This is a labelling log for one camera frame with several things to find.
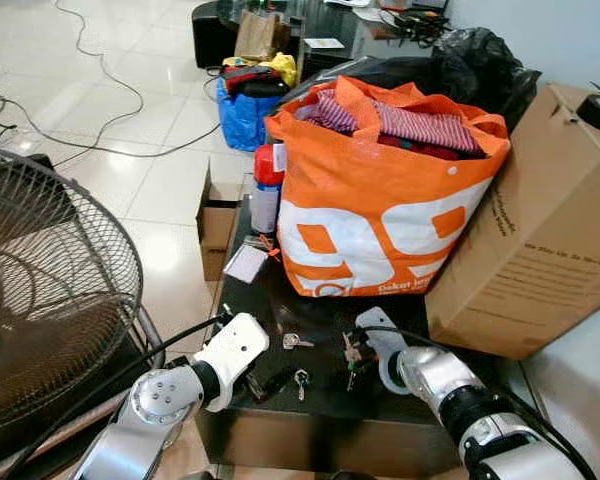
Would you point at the bunch of keys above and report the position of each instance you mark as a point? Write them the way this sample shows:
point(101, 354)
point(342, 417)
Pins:
point(352, 352)

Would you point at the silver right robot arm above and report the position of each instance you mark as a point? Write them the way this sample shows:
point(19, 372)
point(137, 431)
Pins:
point(480, 420)

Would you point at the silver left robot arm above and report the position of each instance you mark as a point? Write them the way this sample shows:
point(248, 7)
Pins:
point(150, 410)

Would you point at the key with black head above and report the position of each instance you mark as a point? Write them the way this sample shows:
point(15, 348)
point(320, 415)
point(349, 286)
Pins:
point(301, 377)

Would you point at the plain silver key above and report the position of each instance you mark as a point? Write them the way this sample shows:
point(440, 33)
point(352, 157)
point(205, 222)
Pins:
point(292, 341)

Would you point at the black low table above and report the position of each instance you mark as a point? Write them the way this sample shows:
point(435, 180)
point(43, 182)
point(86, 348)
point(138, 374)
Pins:
point(320, 425)

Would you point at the white paper tag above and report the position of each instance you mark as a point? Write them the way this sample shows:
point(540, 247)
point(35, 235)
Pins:
point(245, 263)

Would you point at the orange and white shopping bag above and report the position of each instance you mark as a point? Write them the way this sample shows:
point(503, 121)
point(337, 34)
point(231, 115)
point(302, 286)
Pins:
point(380, 220)

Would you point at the small open cardboard box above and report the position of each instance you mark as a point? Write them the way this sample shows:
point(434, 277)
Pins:
point(217, 225)

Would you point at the red and white spray can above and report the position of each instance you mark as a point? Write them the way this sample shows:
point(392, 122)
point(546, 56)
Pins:
point(267, 190)

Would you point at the large brown cardboard box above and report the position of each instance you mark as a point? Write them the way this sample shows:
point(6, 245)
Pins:
point(540, 250)

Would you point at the red white striped cloth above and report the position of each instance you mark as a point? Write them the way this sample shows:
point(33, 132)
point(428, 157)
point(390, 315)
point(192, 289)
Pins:
point(425, 128)

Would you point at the purple striped cloth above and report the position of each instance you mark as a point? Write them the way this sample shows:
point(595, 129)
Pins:
point(330, 112)

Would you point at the blue plastic bag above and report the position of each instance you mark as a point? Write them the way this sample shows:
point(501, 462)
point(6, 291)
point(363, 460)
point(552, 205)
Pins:
point(242, 120)

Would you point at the yellow cloth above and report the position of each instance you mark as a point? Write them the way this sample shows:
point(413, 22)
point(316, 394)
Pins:
point(284, 68)

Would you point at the black rubbish bag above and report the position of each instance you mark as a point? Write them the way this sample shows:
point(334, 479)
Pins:
point(480, 65)

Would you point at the white paper sheet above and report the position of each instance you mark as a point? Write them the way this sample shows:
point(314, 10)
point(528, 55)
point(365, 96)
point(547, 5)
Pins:
point(324, 43)

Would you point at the black tape roll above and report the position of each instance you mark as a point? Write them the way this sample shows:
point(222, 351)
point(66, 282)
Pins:
point(592, 118)

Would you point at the black glass desk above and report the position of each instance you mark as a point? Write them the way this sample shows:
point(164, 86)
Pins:
point(360, 25)

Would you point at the brown paper bag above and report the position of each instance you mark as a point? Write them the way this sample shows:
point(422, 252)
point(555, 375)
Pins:
point(260, 35)

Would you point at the black square bin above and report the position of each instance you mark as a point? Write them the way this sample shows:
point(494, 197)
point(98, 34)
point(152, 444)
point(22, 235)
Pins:
point(212, 35)

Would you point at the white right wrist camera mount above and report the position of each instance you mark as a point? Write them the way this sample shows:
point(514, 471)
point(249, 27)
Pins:
point(380, 330)

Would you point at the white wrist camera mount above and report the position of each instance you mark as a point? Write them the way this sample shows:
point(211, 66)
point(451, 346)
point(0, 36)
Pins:
point(235, 345)
point(380, 330)

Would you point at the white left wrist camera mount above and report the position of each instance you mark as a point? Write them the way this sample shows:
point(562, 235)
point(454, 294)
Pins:
point(235, 345)

